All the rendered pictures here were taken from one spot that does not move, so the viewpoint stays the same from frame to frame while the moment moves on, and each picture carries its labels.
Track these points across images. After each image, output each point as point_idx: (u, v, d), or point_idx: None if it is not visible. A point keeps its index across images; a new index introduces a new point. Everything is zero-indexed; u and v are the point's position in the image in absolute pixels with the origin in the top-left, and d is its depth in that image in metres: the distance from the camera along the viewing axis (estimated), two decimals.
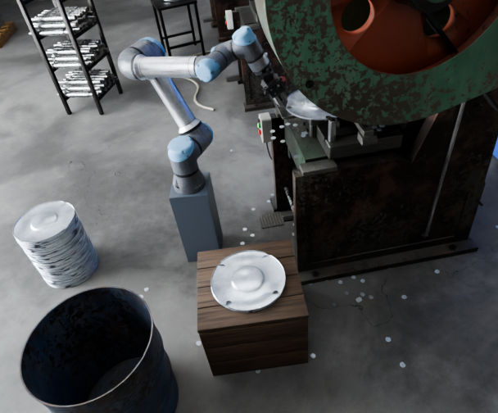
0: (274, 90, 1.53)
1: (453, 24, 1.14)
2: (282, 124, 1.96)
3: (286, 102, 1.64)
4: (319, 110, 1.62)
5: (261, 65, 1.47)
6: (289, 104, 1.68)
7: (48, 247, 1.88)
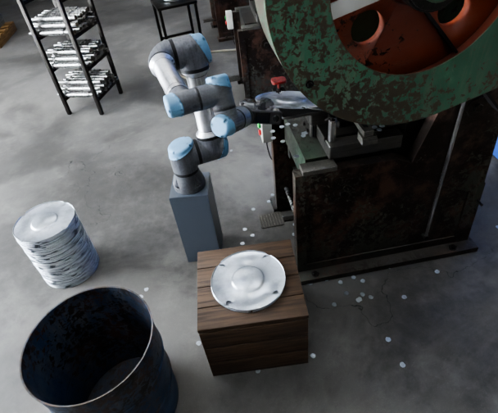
0: None
1: None
2: (282, 124, 1.96)
3: (270, 108, 1.55)
4: (292, 103, 1.57)
5: None
6: (260, 100, 1.62)
7: (48, 247, 1.88)
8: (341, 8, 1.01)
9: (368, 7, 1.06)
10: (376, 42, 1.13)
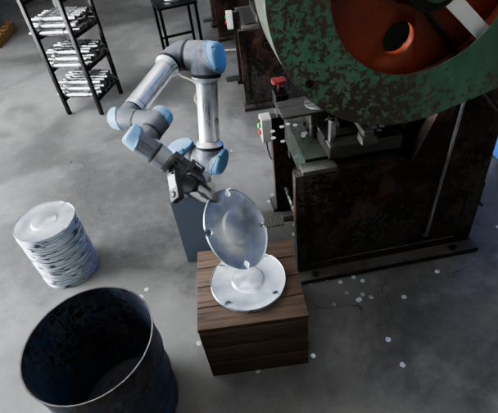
0: None
1: None
2: (282, 124, 1.96)
3: None
4: (221, 225, 1.34)
5: None
6: (233, 195, 1.42)
7: (48, 247, 1.88)
8: (473, 22, 1.08)
9: None
10: None
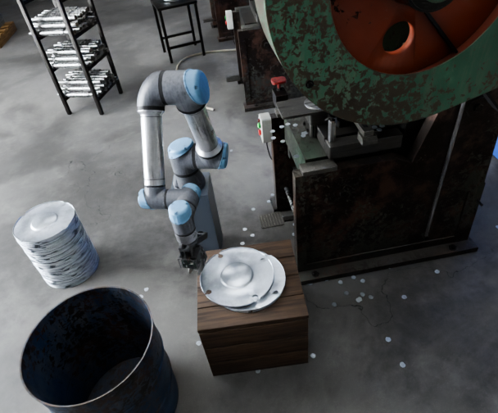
0: (187, 264, 1.46)
1: None
2: (282, 124, 1.96)
3: (201, 270, 1.57)
4: (220, 281, 1.54)
5: (183, 242, 1.40)
6: (226, 254, 1.64)
7: (48, 247, 1.88)
8: None
9: None
10: None
